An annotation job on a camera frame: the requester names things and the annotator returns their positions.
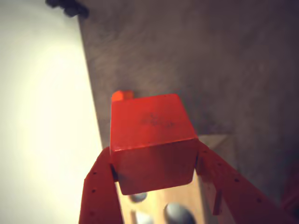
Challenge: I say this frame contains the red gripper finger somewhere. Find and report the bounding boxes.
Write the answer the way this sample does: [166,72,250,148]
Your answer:
[78,147,124,224]
[196,142,299,224]

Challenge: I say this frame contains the red cube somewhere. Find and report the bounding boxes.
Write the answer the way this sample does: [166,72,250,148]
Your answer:
[109,93,199,196]

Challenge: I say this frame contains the wooden shape sorter box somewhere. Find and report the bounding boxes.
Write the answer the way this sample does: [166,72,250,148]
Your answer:
[116,134,236,224]

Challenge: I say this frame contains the orange rounded block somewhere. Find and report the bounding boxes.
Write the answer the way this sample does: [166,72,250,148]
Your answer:
[111,90,135,103]

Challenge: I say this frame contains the black bracket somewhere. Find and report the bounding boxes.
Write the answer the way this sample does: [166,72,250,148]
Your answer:
[45,0,90,18]

